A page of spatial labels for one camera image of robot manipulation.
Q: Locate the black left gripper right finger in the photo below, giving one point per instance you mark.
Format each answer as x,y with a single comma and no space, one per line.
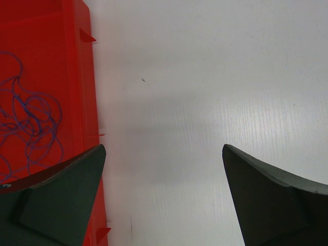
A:
273,206

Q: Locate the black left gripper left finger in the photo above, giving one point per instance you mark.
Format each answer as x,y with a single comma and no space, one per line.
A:
53,206

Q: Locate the red plastic tray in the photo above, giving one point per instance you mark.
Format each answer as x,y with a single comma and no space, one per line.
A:
48,99

